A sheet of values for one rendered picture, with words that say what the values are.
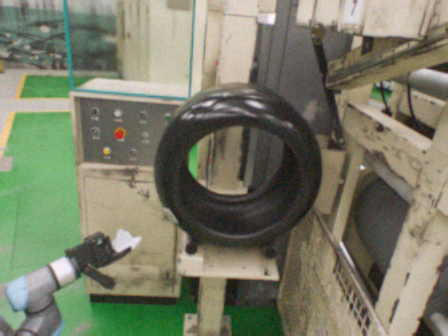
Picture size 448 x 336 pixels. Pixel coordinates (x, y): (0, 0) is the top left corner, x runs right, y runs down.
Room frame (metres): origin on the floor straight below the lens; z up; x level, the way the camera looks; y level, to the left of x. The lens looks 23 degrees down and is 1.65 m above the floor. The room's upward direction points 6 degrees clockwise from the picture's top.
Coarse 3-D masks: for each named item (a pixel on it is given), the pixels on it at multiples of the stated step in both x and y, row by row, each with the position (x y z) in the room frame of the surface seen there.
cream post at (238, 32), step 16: (224, 0) 1.37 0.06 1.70; (240, 0) 1.37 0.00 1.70; (256, 0) 1.38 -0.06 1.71; (224, 16) 1.37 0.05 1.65; (240, 16) 1.37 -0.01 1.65; (256, 16) 1.38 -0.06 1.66; (224, 32) 1.37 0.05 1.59; (240, 32) 1.37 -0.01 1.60; (256, 32) 1.38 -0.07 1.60; (224, 48) 1.37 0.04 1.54; (240, 48) 1.37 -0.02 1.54; (224, 64) 1.37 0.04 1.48; (240, 64) 1.37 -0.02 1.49; (224, 80) 1.37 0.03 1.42; (240, 80) 1.37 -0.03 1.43; (240, 128) 1.37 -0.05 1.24; (224, 144) 1.37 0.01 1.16; (240, 144) 1.38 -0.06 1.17; (224, 160) 1.37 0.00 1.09; (240, 160) 1.38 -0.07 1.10; (224, 176) 1.37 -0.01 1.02; (208, 288) 1.37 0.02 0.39; (224, 288) 1.38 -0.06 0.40; (208, 304) 1.37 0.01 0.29; (208, 320) 1.37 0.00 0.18
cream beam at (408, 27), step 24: (312, 0) 1.19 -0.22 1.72; (336, 0) 0.96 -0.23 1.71; (384, 0) 0.77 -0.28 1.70; (408, 0) 0.78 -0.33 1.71; (432, 0) 0.78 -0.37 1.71; (312, 24) 1.15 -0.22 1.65; (336, 24) 0.93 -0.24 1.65; (360, 24) 0.78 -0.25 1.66; (384, 24) 0.77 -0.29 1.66; (408, 24) 0.78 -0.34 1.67
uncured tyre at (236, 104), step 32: (192, 96) 1.19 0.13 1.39; (224, 96) 1.03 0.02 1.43; (256, 96) 1.04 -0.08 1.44; (192, 128) 0.98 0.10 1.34; (224, 128) 0.98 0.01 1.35; (288, 128) 1.00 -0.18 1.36; (160, 160) 1.00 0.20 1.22; (288, 160) 1.27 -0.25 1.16; (320, 160) 1.04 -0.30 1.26; (160, 192) 1.00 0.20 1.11; (192, 192) 1.24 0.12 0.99; (256, 192) 1.27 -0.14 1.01; (288, 192) 1.23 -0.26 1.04; (192, 224) 0.98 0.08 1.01; (224, 224) 1.16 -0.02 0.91; (256, 224) 1.15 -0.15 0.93; (288, 224) 1.01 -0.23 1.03
